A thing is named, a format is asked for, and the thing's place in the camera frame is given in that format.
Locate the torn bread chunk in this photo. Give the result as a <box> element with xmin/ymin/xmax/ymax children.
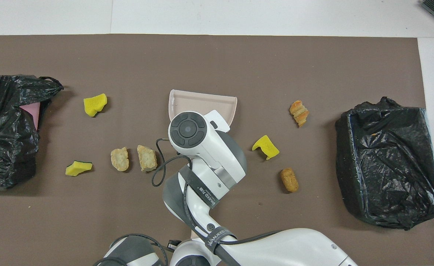
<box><xmin>137</xmin><ymin>144</ymin><xmax>158</xmax><ymax>172</ymax></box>
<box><xmin>110</xmin><ymin>147</ymin><xmax>130</xmax><ymax>172</ymax></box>

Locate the yellow sponge with green side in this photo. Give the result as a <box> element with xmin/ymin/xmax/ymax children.
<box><xmin>65</xmin><ymin>160</ymin><xmax>93</xmax><ymax>177</ymax></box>

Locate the small brown bread roll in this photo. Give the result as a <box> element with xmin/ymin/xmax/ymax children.
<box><xmin>280</xmin><ymin>168</ymin><xmax>299</xmax><ymax>193</ymax></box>

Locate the yellow notched sponge piece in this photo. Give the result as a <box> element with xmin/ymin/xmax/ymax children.
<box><xmin>252</xmin><ymin>135</ymin><xmax>280</xmax><ymax>160</ymax></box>

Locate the beige plastic dustpan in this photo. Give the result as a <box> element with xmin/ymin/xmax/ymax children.
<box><xmin>168</xmin><ymin>89</ymin><xmax>238</xmax><ymax>130</ymax></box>

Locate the yellow blocky sponge piece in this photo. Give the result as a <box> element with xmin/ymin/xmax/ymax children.
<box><xmin>83</xmin><ymin>93</ymin><xmax>108</xmax><ymax>117</ymax></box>

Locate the golden croissant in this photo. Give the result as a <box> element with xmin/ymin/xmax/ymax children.
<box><xmin>289</xmin><ymin>100</ymin><xmax>310</xmax><ymax>128</ymax></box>

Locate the pink bin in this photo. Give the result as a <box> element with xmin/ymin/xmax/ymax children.
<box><xmin>19</xmin><ymin>102</ymin><xmax>41</xmax><ymax>130</ymax></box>

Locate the black trash bag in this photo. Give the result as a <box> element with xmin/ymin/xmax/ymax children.
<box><xmin>0</xmin><ymin>75</ymin><xmax>64</xmax><ymax>190</ymax></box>

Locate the black bag lined bin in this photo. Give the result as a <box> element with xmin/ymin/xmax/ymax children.
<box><xmin>334</xmin><ymin>96</ymin><xmax>434</xmax><ymax>231</ymax></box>

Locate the brown table mat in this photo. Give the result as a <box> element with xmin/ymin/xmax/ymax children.
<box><xmin>0</xmin><ymin>34</ymin><xmax>434</xmax><ymax>266</ymax></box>

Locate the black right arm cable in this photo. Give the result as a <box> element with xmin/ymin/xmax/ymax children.
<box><xmin>151</xmin><ymin>137</ymin><xmax>287</xmax><ymax>259</ymax></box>

